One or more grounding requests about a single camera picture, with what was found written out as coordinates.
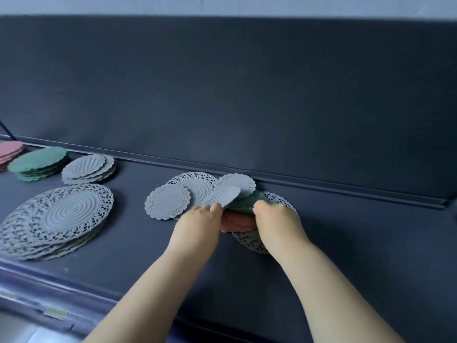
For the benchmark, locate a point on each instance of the stack of grey lace doilies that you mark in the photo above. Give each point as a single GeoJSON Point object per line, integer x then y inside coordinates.
{"type": "Point", "coordinates": [64, 214]}

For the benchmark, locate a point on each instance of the dark blue shelf board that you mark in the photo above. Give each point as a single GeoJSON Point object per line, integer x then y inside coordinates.
{"type": "Point", "coordinates": [357, 246]}

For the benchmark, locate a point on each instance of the person's right forearm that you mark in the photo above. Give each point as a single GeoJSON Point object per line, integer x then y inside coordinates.
{"type": "Point", "coordinates": [335, 303]}

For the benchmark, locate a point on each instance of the mixed pile of coasters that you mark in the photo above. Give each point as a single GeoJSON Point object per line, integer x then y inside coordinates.
{"type": "Point", "coordinates": [192, 187]}

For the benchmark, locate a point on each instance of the stack of green coasters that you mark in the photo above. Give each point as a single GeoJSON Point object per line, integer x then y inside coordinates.
{"type": "Point", "coordinates": [37, 162]}

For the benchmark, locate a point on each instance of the person's left forearm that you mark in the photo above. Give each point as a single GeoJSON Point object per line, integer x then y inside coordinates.
{"type": "Point", "coordinates": [143, 303]}

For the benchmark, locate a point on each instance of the green yellow shelf label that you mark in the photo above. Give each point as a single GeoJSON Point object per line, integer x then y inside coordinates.
{"type": "Point", "coordinates": [57, 312]}

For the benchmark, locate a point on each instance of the stack of pink coasters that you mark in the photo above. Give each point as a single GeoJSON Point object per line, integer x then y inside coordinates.
{"type": "Point", "coordinates": [10, 151]}

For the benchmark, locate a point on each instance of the person's right hand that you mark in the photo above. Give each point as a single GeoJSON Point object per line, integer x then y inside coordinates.
{"type": "Point", "coordinates": [282, 232]}

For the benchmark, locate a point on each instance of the stack of small grey coasters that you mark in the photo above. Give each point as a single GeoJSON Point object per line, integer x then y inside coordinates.
{"type": "Point", "coordinates": [85, 169]}

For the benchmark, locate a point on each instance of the person's left hand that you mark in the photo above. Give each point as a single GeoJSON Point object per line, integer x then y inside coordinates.
{"type": "Point", "coordinates": [196, 235]}

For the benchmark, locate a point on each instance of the black slotted shelf upright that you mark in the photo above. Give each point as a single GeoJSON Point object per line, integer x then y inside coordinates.
{"type": "Point", "coordinates": [5, 128]}

